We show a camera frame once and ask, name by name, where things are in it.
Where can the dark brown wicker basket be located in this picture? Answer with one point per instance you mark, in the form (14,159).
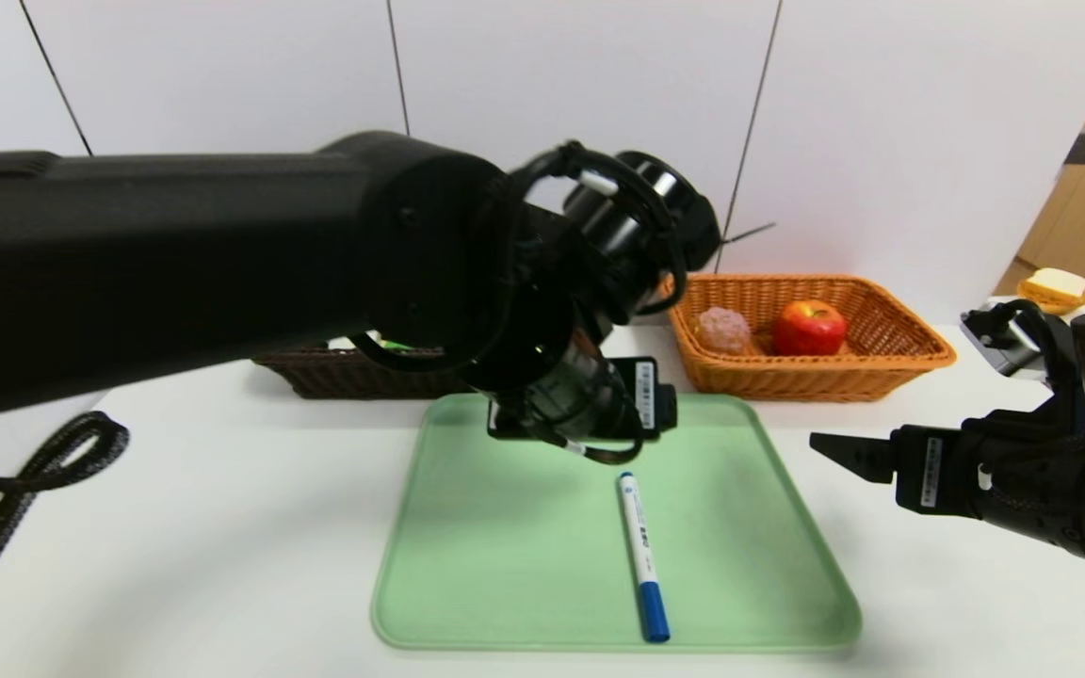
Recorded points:
(335,377)

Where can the red apple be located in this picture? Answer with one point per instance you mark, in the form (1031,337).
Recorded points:
(811,330)

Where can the light green plastic tray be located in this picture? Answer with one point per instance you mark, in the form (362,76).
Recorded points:
(524,565)

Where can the white blue marker pen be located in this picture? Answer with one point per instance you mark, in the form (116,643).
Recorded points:
(642,556)

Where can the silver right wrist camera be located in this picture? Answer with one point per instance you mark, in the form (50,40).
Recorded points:
(999,341)

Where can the white bread slice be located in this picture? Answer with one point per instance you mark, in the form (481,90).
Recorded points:
(1058,282)

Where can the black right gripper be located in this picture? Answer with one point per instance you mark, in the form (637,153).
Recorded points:
(929,472)

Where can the dark grey wall box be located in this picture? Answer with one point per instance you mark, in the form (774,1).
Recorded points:
(1083,148)

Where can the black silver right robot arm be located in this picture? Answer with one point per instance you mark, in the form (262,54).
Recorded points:
(1079,461)

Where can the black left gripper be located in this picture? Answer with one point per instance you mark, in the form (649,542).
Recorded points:
(648,395)

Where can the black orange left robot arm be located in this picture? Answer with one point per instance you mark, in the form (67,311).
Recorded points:
(175,264)

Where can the orange wicker basket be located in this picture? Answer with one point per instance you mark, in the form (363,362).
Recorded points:
(740,377)

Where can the pink yellow bread bun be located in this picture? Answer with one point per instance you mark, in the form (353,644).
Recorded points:
(724,330)

